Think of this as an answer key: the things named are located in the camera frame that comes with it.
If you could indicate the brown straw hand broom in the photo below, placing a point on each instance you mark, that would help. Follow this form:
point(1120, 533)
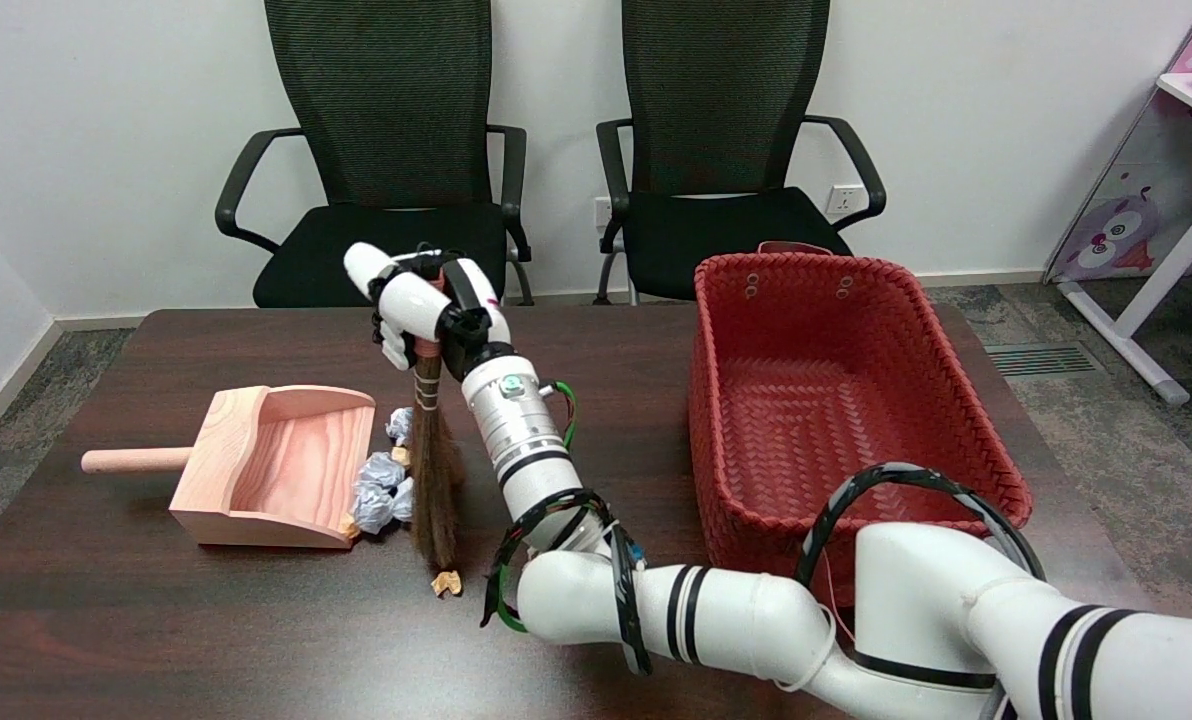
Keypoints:
point(436, 480)

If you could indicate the owl print side panel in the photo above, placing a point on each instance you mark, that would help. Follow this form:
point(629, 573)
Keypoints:
point(1116, 235)

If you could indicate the grey floor vent grille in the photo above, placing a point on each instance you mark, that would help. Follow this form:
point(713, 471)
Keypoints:
point(1041, 360)

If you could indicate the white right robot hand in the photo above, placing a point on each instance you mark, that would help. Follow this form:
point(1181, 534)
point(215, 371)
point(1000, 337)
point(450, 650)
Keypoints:
point(421, 305)

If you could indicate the white wall power outlet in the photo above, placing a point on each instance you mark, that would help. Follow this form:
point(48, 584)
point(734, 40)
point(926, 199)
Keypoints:
point(602, 212)
point(841, 200)

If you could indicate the red woven basket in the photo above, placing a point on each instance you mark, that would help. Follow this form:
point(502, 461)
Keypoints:
point(816, 420)

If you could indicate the wooden dustpan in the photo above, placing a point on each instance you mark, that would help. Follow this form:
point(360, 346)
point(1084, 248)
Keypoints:
point(221, 450)

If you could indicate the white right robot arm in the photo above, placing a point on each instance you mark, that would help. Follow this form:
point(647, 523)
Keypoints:
point(736, 610)

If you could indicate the black mesh office chair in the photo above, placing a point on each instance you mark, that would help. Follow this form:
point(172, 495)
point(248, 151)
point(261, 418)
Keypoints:
point(726, 100)
point(386, 100)

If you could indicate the white paper ball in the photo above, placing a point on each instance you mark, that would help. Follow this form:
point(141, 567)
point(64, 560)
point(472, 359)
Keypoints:
point(371, 510)
point(399, 425)
point(404, 500)
point(381, 470)

